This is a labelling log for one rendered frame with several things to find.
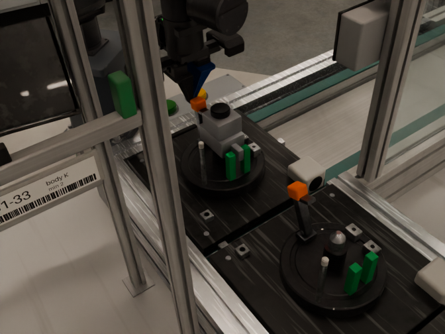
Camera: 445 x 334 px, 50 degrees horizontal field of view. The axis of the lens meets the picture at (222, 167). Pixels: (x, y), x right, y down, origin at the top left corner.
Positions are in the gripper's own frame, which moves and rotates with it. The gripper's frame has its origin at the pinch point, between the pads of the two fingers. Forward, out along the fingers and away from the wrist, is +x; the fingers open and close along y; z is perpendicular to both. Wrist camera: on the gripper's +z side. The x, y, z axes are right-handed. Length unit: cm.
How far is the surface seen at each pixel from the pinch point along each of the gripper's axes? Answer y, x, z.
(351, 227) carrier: -5.4, 8.6, -32.2
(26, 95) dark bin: 27.5, -23.5, -25.4
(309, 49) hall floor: -160, 109, 134
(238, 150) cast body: 0.1, 4.7, -13.6
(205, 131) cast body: 2.0, 3.9, -7.5
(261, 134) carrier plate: -10.8, 12.2, -5.7
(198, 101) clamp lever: 0.3, 1.6, -3.0
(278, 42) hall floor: -151, 109, 152
